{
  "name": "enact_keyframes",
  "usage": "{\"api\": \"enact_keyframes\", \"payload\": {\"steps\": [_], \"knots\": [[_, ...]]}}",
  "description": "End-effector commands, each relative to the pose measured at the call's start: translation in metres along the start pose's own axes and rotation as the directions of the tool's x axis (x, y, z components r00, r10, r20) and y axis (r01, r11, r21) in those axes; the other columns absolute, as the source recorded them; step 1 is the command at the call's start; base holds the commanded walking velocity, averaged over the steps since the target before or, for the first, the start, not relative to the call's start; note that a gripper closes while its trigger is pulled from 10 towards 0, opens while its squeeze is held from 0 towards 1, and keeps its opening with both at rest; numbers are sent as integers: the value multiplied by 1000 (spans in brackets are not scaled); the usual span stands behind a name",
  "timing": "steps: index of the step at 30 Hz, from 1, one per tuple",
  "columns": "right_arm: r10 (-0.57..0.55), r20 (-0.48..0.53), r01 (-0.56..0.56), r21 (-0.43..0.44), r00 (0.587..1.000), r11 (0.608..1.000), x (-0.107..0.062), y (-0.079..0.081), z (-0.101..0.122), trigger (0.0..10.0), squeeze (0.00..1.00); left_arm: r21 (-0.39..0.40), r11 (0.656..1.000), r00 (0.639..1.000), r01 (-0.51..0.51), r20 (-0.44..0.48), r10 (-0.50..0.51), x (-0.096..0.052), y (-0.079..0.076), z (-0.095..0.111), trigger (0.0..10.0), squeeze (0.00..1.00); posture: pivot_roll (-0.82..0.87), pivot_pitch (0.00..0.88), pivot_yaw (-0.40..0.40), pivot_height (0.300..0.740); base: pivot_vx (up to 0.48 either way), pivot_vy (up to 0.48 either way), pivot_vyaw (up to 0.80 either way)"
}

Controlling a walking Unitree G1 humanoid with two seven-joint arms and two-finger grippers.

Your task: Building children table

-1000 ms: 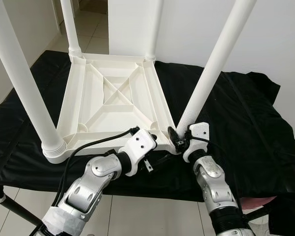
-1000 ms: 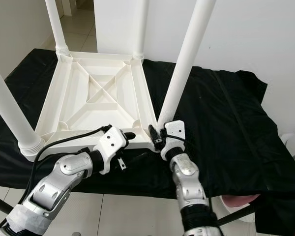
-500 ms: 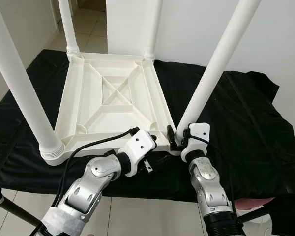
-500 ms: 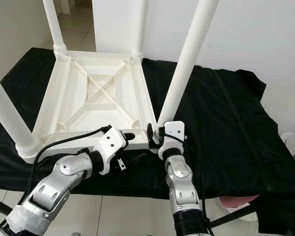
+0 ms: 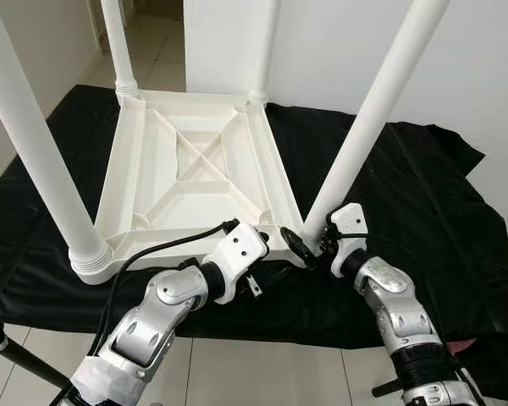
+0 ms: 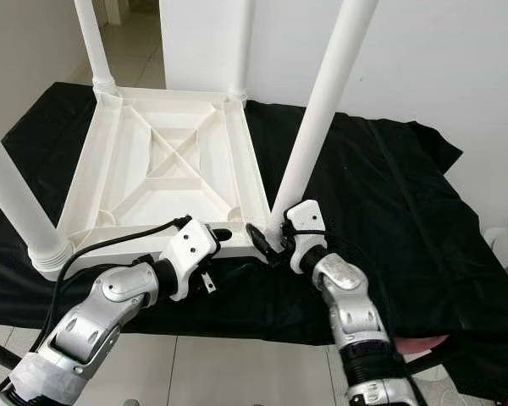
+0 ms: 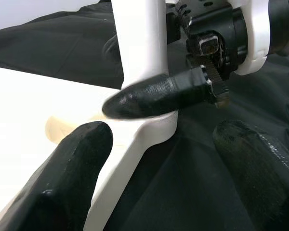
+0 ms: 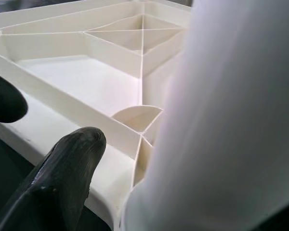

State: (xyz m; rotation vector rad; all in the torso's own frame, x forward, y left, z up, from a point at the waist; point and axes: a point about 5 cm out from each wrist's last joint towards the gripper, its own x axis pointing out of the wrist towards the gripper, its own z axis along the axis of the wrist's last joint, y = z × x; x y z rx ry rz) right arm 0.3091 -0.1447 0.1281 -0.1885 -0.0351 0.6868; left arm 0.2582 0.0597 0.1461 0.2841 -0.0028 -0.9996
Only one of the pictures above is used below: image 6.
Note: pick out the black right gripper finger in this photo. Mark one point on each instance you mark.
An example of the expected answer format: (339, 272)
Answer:
(262, 241)

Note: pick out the white plastic table top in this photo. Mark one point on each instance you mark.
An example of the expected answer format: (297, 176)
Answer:
(169, 161)

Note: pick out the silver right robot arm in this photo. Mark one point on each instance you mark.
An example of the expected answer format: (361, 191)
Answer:
(339, 275)

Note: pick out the black cloth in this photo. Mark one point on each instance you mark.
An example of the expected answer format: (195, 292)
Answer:
(398, 211)

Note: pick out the pink stool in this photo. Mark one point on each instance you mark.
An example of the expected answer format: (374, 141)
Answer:
(423, 341)

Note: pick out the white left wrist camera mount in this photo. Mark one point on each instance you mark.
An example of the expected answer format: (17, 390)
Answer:
(195, 245)

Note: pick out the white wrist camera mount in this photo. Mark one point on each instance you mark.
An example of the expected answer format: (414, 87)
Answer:
(306, 216)
(195, 245)

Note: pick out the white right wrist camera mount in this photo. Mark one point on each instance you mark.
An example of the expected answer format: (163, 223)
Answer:
(306, 216)

